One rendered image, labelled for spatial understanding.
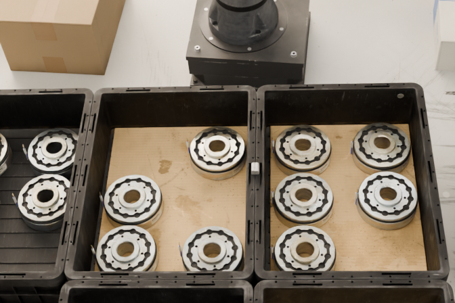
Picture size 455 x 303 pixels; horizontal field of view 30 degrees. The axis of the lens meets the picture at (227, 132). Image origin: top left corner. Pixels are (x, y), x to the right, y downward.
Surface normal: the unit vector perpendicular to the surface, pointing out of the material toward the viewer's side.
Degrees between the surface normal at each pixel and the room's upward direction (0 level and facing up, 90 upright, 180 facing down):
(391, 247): 0
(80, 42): 90
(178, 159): 0
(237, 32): 75
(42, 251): 0
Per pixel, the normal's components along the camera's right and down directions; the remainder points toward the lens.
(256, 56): -0.05, -0.59
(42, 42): -0.12, 0.78
